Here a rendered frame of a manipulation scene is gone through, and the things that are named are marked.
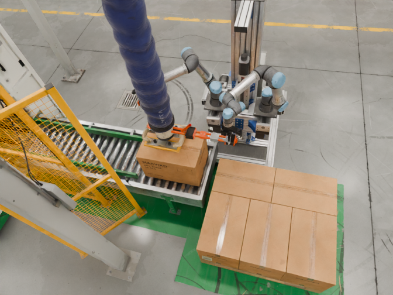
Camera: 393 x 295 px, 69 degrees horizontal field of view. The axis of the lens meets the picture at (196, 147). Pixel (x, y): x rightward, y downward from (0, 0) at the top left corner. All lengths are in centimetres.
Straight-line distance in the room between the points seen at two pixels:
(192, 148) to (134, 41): 129
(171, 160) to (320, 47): 350
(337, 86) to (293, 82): 61
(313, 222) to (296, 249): 31
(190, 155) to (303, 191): 117
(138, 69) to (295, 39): 391
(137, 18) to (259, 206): 200
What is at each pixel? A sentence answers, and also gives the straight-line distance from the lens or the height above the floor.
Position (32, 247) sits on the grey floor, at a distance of 404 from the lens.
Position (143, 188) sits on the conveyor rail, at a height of 59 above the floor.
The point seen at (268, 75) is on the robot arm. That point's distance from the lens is 234.
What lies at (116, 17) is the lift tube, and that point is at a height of 238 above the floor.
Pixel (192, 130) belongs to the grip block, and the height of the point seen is 126.
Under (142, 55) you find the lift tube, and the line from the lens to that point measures 187.
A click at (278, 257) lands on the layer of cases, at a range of 278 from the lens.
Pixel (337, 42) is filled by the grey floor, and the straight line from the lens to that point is 556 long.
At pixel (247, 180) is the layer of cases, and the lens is 301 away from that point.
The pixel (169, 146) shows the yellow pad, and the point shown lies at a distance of 257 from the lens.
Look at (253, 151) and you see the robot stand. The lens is 358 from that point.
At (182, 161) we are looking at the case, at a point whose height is 95.
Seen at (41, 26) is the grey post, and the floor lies 98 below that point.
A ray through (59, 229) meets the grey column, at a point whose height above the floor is 145.
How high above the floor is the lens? 323
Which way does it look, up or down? 56 degrees down
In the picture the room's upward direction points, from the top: 11 degrees counter-clockwise
